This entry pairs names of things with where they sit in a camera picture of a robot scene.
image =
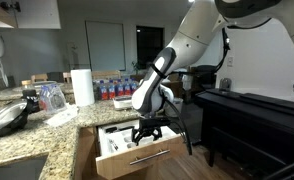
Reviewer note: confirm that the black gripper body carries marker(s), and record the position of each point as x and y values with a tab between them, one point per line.
153	125

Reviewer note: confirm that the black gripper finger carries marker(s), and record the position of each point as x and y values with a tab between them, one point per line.
158	134
137	137

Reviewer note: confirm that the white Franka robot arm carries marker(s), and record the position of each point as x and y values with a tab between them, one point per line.
193	36

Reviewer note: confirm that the white open cabinet door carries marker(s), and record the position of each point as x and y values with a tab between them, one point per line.
37	15

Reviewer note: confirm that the white cutlery tray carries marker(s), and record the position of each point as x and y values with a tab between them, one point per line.
120	140

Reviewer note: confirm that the metal cutlery piece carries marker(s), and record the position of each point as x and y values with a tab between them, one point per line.
113	145

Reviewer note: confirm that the white waste bin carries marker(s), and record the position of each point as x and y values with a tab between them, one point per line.
177	106

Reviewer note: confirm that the white rectangular dish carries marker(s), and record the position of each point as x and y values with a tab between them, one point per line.
123	103

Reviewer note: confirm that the red label water bottle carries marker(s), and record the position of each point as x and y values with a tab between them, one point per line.
127	88
133	86
111	90
103	91
119	89

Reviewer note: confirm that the green house plant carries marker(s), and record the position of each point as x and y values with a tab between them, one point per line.
137	66

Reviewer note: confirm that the white paper towel roll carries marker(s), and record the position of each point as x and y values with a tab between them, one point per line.
82	87

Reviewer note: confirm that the white paper sheet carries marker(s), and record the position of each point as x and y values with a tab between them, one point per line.
62	116

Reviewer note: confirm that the black piano bench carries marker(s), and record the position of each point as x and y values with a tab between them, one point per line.
247	146

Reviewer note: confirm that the narrow wooden chair back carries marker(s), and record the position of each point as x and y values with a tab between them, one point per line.
67	77

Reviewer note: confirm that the white projector screen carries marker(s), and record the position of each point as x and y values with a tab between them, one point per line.
105	45

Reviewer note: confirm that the clear plastic bag of bottles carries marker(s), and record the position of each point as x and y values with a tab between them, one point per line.
52	98

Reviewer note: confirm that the black upright piano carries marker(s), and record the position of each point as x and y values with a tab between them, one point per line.
253	120

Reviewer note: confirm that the dark sink basin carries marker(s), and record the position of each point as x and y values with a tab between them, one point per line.
17	170

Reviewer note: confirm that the round ceiling light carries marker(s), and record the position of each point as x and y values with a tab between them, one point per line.
190	0

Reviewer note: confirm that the black pan with lid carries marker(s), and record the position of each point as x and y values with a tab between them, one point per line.
7	116

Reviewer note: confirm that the black tripod leg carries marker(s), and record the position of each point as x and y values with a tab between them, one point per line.
287	168

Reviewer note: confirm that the white wall outlet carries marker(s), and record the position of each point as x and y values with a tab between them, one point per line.
230	61

